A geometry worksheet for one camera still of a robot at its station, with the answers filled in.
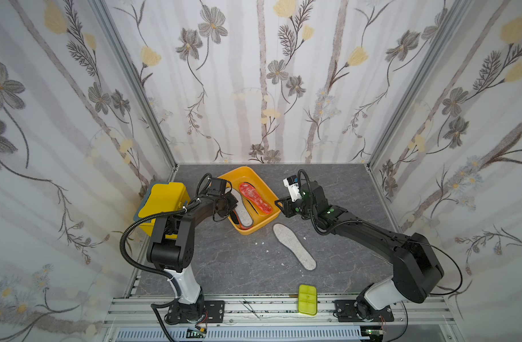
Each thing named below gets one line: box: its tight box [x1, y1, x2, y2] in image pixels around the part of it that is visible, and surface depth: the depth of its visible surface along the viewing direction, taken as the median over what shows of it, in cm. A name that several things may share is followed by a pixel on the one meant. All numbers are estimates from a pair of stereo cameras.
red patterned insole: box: [238, 182, 273, 215], surface depth 103 cm
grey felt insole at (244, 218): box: [225, 187, 254, 230], surface depth 97 cm
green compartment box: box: [298, 284, 318, 316], surface depth 78 cm
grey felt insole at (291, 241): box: [273, 223, 317, 271], surface depth 92 cm
